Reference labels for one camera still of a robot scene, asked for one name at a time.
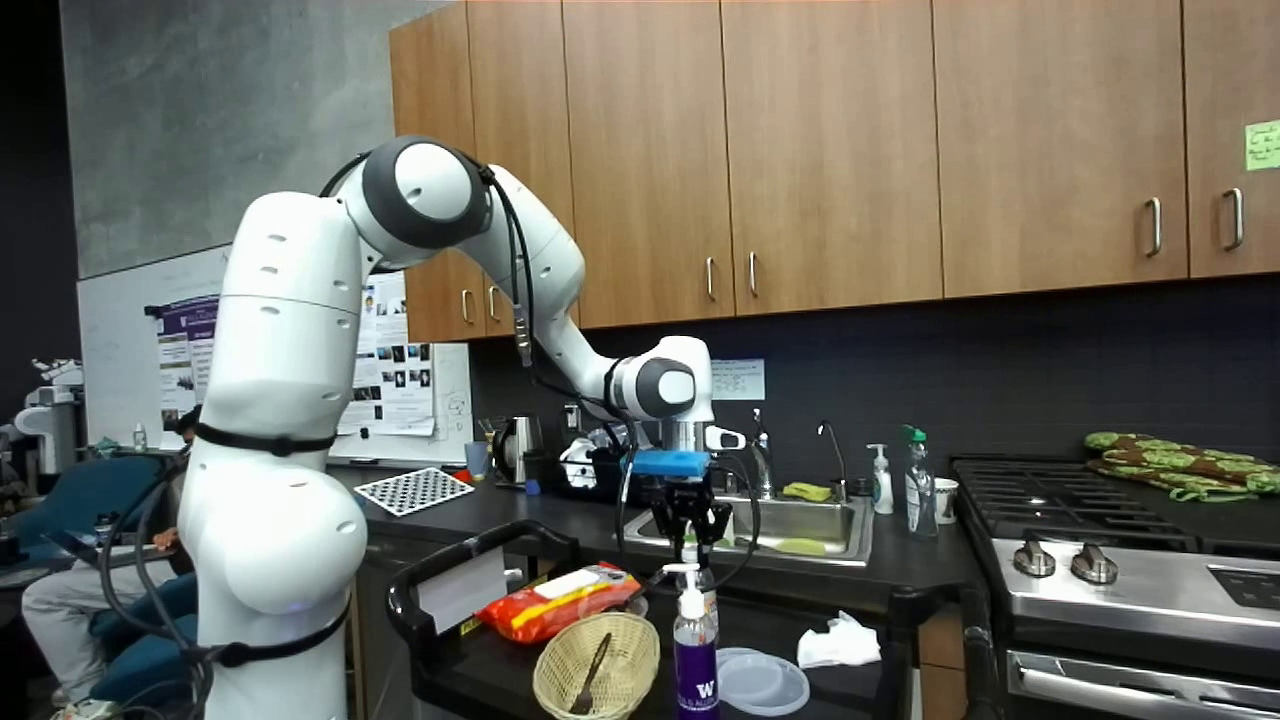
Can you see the clear bottle with green cap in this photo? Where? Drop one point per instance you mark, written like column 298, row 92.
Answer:
column 923, row 487

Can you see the crumpled white napkin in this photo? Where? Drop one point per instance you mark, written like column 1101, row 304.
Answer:
column 836, row 642

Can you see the white mug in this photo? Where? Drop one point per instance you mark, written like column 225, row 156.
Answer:
column 944, row 502

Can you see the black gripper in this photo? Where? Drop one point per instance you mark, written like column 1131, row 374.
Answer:
column 685, row 504

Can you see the thin chrome tap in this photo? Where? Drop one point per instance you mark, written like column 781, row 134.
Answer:
column 835, row 461

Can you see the clear plastic lid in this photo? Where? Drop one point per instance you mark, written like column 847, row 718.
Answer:
column 781, row 690

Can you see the stainless steel sink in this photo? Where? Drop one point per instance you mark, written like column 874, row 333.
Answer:
column 813, row 525

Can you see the wooden wall cabinets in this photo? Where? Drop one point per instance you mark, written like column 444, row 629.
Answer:
column 827, row 147

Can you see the checkerboard calibration board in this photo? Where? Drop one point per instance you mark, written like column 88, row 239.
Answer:
column 413, row 490

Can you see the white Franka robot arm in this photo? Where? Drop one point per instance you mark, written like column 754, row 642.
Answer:
column 283, row 402

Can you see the gas stove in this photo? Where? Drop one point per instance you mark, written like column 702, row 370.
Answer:
column 1134, row 601

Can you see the clear hand soap dispenser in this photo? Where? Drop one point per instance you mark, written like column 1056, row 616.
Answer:
column 880, row 480

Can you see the green sticky note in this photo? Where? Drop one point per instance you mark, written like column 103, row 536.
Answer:
column 1263, row 147

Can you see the blue camera bracket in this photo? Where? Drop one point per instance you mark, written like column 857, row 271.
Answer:
column 669, row 467

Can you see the poster board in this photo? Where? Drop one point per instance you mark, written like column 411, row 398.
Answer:
column 403, row 374

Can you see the clear plastic round container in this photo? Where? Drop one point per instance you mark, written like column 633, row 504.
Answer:
column 745, row 665

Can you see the woven wicker basket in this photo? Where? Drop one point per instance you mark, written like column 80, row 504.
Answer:
column 592, row 665

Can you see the stove knob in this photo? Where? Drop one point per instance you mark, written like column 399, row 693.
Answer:
column 1095, row 562
column 1034, row 558

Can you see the seated person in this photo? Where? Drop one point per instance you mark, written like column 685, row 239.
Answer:
column 93, row 587

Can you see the purple soap pump bottle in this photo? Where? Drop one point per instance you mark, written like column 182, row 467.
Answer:
column 695, row 665

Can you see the orange snack bag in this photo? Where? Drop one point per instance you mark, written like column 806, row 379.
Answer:
column 563, row 601

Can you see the paper note on backsplash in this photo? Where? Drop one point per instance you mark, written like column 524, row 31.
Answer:
column 736, row 379

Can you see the green oven mitts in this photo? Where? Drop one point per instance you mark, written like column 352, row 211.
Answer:
column 1187, row 467

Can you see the chrome kitchen faucet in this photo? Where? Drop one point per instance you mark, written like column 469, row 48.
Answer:
column 757, row 461

